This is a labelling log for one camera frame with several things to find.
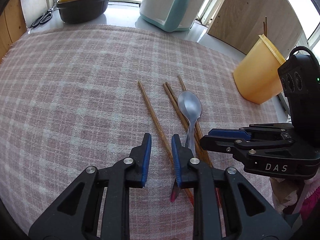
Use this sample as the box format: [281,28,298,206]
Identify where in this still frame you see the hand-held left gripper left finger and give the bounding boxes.
[29,133,152,240]

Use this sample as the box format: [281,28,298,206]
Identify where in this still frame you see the light wooden board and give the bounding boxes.
[207,0,313,55]

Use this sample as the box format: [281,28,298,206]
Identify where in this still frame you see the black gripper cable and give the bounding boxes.
[289,46,317,61]

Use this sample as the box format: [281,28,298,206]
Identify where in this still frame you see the black scissors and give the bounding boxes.
[31,8,54,28]

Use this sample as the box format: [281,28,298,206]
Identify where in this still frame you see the yellow plastic container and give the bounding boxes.
[233,34,287,105]

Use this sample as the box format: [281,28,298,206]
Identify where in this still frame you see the person's right hand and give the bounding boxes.
[270,176,310,214]

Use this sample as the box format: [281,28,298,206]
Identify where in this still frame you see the teal and white cooker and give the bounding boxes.
[139,0,209,32]

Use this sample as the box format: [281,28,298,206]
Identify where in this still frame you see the metal spoon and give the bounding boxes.
[171,91,202,202]

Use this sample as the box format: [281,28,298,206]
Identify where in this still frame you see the pine plank board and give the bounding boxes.
[0,0,27,53]

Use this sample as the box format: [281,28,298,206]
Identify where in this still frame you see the black pot with yellow lid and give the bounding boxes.
[55,0,118,24]

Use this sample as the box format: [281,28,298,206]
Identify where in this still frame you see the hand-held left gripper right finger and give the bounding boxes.
[171,134,293,240]

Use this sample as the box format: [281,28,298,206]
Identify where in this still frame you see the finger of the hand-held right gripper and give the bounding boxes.
[209,123,293,140]
[200,135,295,157]

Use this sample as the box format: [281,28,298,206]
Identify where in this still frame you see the pink plaid cloth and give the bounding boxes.
[0,24,288,235]

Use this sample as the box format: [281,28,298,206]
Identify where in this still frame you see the person's right forearm pink sleeve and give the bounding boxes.
[300,180,320,220]

